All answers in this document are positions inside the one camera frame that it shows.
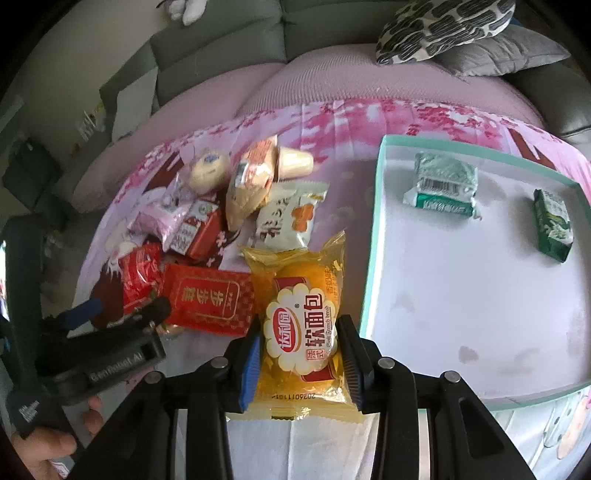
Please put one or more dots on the grey and white plush toy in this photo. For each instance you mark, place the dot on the grey and white plush toy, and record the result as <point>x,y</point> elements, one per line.
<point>189,11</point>

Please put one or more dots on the pink snack packet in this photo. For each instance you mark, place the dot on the pink snack packet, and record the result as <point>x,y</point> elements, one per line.
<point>157,217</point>

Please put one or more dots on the black and white patterned pillow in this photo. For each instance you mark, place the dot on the black and white patterned pillow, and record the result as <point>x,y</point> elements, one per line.
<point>438,27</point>

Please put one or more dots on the dark green biscuit packet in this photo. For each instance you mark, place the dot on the dark green biscuit packet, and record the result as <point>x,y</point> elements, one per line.
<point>551,226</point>

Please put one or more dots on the clear packet with round bun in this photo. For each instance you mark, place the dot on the clear packet with round bun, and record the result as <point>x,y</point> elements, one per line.
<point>207,168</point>

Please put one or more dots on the pale pink bedspread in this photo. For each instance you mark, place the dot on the pale pink bedspread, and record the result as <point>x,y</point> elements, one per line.
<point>323,74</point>

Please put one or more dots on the white packet with orange print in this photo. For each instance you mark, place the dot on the white packet with orange print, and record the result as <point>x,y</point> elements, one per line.
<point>281,221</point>

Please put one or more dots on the yellow bread packet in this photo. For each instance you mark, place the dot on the yellow bread packet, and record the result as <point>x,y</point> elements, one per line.
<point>300,286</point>

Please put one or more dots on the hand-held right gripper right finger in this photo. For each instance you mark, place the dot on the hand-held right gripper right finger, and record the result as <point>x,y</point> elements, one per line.
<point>353,367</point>

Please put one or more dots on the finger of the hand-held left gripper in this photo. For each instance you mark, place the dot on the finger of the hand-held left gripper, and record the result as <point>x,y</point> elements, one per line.
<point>83,311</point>
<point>150,314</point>

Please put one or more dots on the orange and white packet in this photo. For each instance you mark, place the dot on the orange and white packet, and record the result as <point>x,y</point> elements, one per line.
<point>249,184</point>

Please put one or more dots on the pale yellow jelly cup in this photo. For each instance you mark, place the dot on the pale yellow jelly cup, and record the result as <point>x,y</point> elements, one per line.
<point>295,162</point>

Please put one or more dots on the red and white packet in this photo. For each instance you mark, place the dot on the red and white packet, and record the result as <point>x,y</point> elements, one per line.
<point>203,230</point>

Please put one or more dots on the small red packet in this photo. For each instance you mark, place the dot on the small red packet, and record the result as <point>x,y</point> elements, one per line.
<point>138,272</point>

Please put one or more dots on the grey pillow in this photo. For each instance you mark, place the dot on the grey pillow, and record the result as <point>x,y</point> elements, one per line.
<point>508,53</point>

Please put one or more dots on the white tray with teal rim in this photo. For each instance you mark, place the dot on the white tray with teal rim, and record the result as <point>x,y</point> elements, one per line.
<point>461,300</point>

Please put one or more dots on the pale green and white packet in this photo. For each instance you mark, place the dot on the pale green and white packet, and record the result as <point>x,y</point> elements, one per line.
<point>443,184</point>

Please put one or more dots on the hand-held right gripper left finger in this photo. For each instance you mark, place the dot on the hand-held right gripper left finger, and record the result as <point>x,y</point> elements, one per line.
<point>247,367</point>

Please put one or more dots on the dark furniture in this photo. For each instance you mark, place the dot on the dark furniture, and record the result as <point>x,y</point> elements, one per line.
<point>27,175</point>

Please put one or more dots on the person's left hand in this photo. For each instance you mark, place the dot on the person's left hand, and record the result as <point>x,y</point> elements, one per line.
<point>46,454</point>

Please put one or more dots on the large red patterned packet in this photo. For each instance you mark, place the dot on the large red patterned packet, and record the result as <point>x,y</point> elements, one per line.
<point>207,295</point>

